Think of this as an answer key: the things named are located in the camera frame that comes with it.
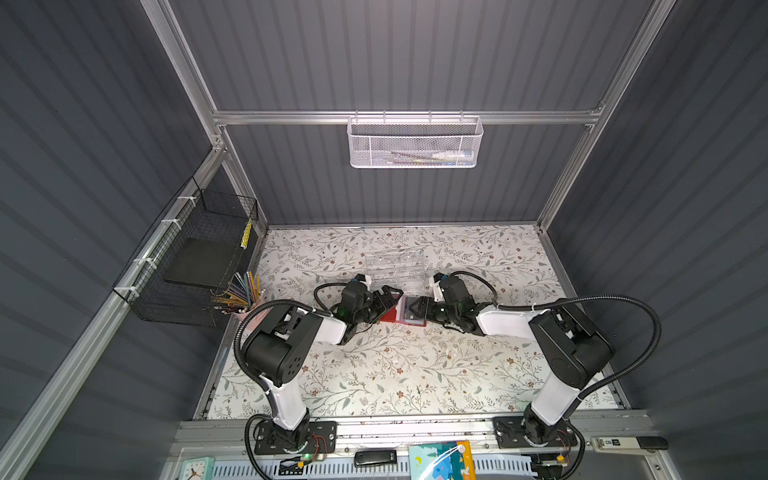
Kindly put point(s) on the small black device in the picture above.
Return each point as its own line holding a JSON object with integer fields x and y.
{"x": 374, "y": 457}

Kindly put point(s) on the clear acrylic organizer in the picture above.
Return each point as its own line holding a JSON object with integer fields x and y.
{"x": 403, "y": 269}

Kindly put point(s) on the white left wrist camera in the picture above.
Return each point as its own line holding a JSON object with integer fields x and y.
{"x": 365, "y": 279}

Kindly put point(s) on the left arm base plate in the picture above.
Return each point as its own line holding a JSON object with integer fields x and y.
{"x": 309, "y": 438}

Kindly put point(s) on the yellow marker in basket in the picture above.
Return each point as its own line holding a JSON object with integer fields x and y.
{"x": 246, "y": 235}

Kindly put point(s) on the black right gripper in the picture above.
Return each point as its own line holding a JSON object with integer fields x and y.
{"x": 433, "y": 308}

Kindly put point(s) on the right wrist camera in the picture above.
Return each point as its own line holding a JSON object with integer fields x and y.
{"x": 449, "y": 289}

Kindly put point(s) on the black wire wall basket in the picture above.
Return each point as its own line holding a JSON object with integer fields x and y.
{"x": 201, "y": 214}

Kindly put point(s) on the white marker in basket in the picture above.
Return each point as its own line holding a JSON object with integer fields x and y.
{"x": 450, "y": 157}

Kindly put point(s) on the black notebook in basket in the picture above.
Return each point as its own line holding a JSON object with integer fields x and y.
{"x": 202, "y": 263}

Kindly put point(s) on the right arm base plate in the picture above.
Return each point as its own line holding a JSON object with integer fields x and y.
{"x": 522, "y": 432}

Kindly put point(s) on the teal alarm clock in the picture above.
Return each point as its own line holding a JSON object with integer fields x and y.
{"x": 197, "y": 469}

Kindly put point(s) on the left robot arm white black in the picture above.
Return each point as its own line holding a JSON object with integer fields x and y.
{"x": 273, "y": 341}

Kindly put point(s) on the colourful picture book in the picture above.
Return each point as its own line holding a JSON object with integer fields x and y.
{"x": 441, "y": 461}

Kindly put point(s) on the red leather card holder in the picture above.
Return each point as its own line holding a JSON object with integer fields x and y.
{"x": 409, "y": 310}

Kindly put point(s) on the white mesh wall basket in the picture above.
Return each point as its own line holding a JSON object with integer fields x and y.
{"x": 371, "y": 138}

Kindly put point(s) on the bundle of coloured pencils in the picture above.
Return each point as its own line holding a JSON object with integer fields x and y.
{"x": 241, "y": 295}

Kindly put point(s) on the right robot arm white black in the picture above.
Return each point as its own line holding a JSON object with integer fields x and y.
{"x": 571, "y": 343}

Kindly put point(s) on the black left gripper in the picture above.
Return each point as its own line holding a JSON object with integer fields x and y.
{"x": 377, "y": 301}

